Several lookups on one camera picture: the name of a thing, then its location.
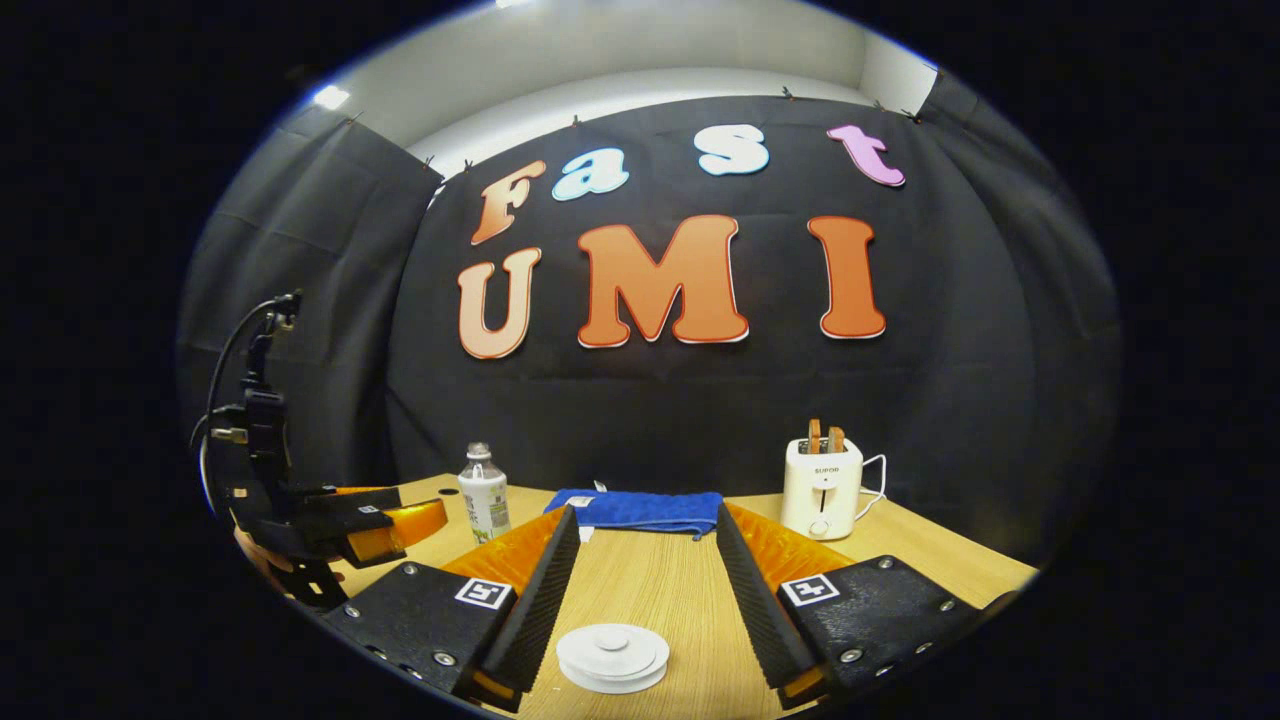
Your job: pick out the clear plastic water bottle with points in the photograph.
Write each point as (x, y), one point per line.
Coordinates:
(485, 500)

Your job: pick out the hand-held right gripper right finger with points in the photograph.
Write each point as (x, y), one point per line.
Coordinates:
(760, 610)

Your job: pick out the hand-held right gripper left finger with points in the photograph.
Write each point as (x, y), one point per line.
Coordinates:
(545, 610)

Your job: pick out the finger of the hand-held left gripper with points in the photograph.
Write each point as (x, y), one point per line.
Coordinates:
(350, 498)
(360, 522)

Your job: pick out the blue towel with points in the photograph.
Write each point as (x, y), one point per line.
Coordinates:
(650, 508)

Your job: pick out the brown toast slice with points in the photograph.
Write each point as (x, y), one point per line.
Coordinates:
(814, 435)
(835, 440)

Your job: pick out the white teacup lid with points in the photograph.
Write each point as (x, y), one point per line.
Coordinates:
(612, 650)

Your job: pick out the white toaster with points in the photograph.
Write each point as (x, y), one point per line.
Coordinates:
(820, 490)

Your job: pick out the ceiling light panel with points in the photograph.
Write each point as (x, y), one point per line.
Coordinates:
(330, 97)

